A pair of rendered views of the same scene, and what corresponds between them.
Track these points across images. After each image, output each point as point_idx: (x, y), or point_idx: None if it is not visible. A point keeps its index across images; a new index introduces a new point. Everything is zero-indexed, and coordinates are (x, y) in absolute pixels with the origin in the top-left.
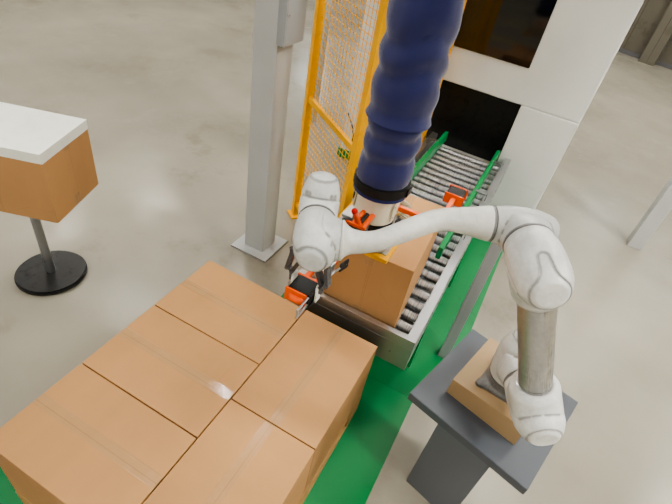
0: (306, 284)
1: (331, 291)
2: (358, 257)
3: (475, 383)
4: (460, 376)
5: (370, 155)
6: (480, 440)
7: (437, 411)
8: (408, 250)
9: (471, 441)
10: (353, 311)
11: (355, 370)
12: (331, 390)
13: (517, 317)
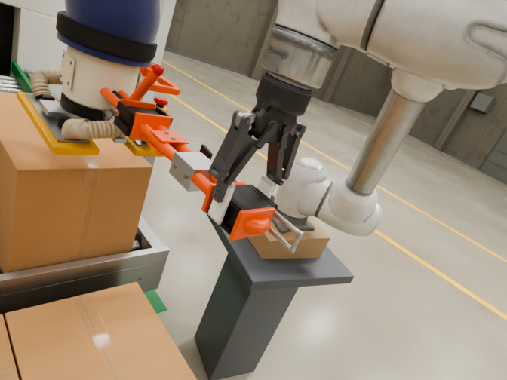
0: (246, 194)
1: (28, 260)
2: (72, 182)
3: (280, 232)
4: (268, 235)
5: None
6: (312, 271)
7: (279, 277)
8: (118, 149)
9: (312, 277)
10: (81, 264)
11: (152, 321)
12: (161, 364)
13: (393, 121)
